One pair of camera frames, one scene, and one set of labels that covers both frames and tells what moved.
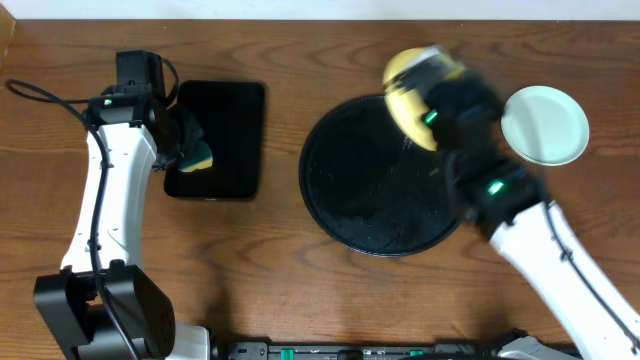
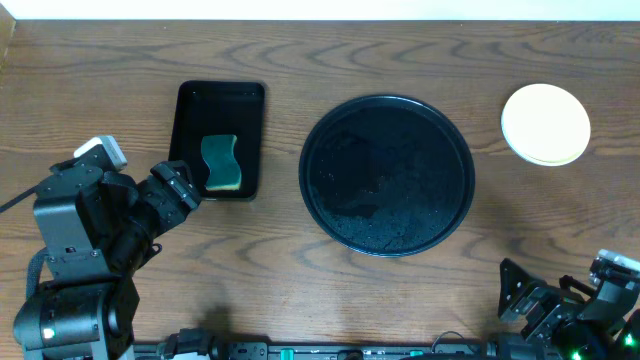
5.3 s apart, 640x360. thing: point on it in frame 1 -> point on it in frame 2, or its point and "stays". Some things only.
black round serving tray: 369,188 stays
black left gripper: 181,138 -> 163,191
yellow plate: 409,76 -> 546,125
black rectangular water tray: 231,117 stays
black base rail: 359,351 stays
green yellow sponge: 199,156 -> 225,172
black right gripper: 493,95 -> 564,303
